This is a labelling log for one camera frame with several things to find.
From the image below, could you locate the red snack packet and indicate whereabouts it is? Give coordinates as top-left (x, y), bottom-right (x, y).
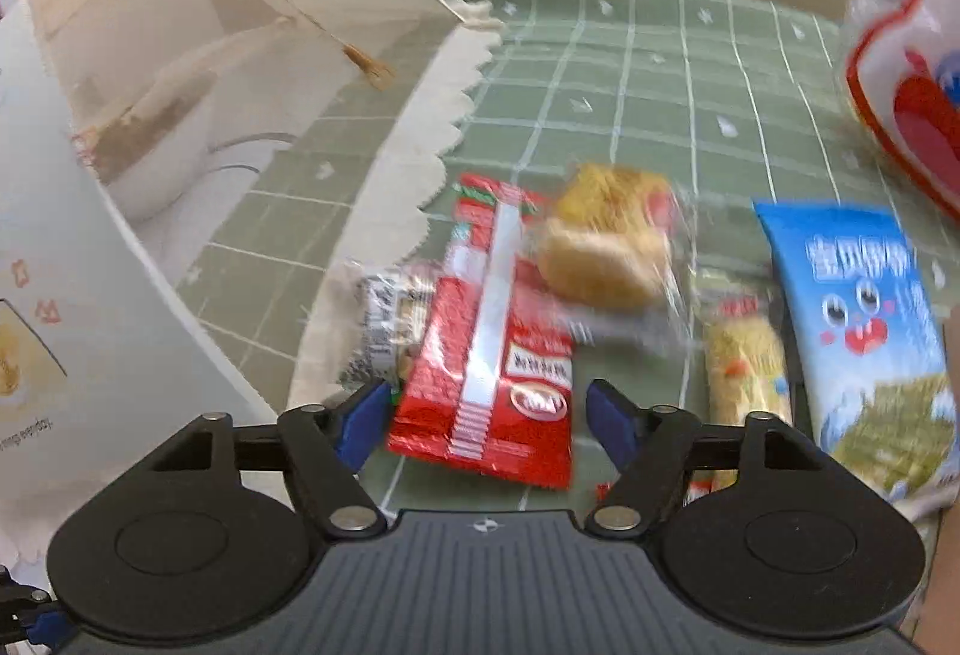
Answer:
top-left (387, 174), bottom-right (574, 489)

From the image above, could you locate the sesame rice bar packet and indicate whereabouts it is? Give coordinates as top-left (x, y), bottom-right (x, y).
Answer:
top-left (696, 271), bottom-right (794, 491)

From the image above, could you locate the round pastry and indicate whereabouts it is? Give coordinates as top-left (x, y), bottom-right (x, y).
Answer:
top-left (530, 163), bottom-right (686, 353)

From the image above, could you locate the small red sachet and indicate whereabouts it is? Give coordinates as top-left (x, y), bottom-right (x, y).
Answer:
top-left (596, 476), bottom-right (713, 507)

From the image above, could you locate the silver grey snack packet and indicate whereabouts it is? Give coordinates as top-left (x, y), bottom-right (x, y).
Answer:
top-left (338, 259), bottom-right (441, 395)

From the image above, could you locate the blue seaweed snack bag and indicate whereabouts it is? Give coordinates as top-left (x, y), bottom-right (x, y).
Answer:
top-left (755, 202), bottom-right (958, 518)

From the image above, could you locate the white mesh food cover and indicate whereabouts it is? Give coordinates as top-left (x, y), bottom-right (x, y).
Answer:
top-left (2, 0), bottom-right (503, 577)

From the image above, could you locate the red white rabbit plush bag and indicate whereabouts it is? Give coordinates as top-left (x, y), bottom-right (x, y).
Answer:
top-left (839, 0), bottom-right (958, 218)

